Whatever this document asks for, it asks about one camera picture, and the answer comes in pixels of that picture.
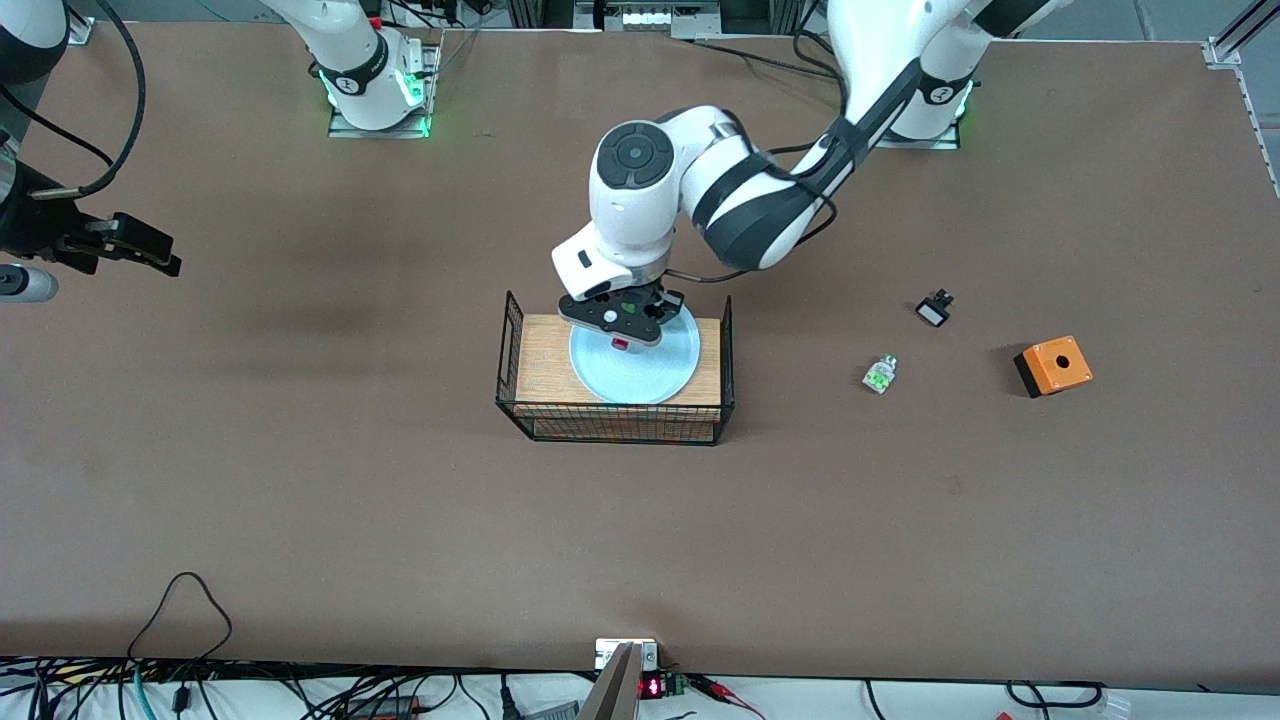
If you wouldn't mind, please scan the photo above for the light blue round plate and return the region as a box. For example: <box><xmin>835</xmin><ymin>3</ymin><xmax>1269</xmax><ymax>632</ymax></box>
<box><xmin>569</xmin><ymin>300</ymin><xmax>701</xmax><ymax>405</ymax></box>

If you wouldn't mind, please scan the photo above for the wooden board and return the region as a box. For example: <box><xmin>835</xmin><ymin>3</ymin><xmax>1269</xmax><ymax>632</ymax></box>
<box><xmin>515</xmin><ymin>315</ymin><xmax>723</xmax><ymax>441</ymax></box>

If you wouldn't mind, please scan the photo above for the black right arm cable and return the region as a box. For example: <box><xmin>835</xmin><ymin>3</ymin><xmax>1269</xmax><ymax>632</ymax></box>
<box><xmin>0</xmin><ymin>0</ymin><xmax>148</xmax><ymax>199</ymax></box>

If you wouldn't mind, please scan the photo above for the black wire basket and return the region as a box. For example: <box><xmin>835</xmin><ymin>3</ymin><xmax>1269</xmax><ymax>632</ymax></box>
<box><xmin>496</xmin><ymin>291</ymin><xmax>736</xmax><ymax>447</ymax></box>

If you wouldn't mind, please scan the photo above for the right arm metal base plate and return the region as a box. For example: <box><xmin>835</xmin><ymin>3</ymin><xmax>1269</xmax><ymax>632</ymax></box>
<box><xmin>328</xmin><ymin>40</ymin><xmax>442</xmax><ymax>139</ymax></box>

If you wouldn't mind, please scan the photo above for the black cable to arm base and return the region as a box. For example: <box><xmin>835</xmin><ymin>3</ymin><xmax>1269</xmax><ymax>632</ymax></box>
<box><xmin>690</xmin><ymin>30</ymin><xmax>851</xmax><ymax>81</ymax></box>

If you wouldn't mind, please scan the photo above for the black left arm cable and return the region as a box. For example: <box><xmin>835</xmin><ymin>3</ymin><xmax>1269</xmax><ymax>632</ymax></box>
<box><xmin>668</xmin><ymin>60</ymin><xmax>923</xmax><ymax>286</ymax></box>

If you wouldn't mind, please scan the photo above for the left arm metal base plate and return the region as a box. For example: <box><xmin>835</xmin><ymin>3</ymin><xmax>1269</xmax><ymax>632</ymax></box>
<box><xmin>878</xmin><ymin>80</ymin><xmax>963</xmax><ymax>151</ymax></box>

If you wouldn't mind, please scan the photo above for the silver metal bracket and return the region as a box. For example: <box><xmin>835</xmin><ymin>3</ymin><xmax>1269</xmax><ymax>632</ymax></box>
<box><xmin>595</xmin><ymin>638</ymin><xmax>659</xmax><ymax>671</ymax></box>

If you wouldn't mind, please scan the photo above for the black looped cable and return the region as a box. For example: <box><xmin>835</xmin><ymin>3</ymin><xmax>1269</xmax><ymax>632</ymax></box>
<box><xmin>127</xmin><ymin>572</ymin><xmax>234</xmax><ymax>666</ymax></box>

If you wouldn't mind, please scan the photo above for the red and black clip wire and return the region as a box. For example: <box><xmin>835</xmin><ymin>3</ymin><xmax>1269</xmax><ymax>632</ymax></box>
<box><xmin>690</xmin><ymin>675</ymin><xmax>767</xmax><ymax>720</ymax></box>

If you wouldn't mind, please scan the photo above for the grey camera pole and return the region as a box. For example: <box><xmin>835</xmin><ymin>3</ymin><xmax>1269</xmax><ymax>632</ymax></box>
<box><xmin>578</xmin><ymin>643</ymin><xmax>642</xmax><ymax>720</ymax></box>

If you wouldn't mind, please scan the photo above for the orange button enclosure box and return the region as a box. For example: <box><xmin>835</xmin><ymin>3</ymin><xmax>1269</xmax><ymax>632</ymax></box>
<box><xmin>1013</xmin><ymin>336</ymin><xmax>1093</xmax><ymax>399</ymax></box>

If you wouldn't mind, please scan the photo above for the black coiled cable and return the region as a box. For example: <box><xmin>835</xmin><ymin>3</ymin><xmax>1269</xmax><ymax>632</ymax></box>
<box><xmin>1005</xmin><ymin>680</ymin><xmax>1107</xmax><ymax>711</ymax></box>

